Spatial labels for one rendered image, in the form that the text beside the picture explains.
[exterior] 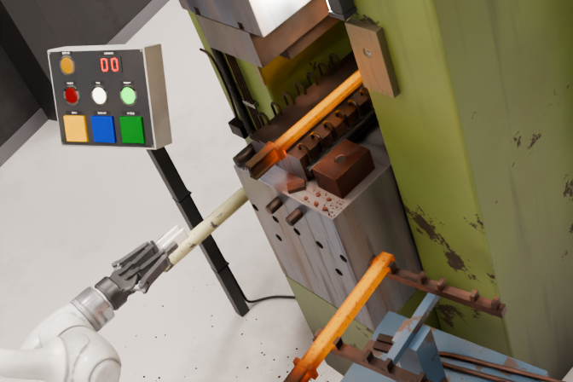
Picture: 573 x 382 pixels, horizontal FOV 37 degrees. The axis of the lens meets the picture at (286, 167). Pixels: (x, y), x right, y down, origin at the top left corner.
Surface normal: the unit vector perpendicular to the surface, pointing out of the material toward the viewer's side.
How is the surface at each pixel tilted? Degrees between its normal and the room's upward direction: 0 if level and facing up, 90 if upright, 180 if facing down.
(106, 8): 90
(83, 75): 60
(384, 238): 90
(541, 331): 90
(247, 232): 0
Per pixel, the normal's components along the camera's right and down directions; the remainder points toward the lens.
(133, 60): -0.46, 0.25
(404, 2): -0.69, 0.62
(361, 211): 0.65, 0.33
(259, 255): -0.29, -0.72
